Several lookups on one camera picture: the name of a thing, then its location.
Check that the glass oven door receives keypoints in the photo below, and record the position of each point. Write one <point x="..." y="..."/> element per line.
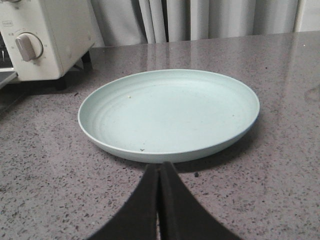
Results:
<point x="8" y="77"/>

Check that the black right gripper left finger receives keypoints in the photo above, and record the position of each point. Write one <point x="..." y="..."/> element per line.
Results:
<point x="137" y="218"/>

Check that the grey-white curtain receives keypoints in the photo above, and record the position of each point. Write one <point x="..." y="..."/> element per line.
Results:
<point x="131" y="22"/>

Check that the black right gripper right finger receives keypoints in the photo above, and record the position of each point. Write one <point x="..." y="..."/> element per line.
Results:
<point x="181" y="216"/>

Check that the white Toshiba toaster oven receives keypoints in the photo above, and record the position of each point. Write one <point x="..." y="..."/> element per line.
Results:
<point x="63" y="26"/>

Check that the lower oven control knob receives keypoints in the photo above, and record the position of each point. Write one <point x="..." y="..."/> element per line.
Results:
<point x="29" y="46"/>

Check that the light green round plate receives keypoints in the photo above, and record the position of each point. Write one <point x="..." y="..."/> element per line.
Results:
<point x="172" y="115"/>

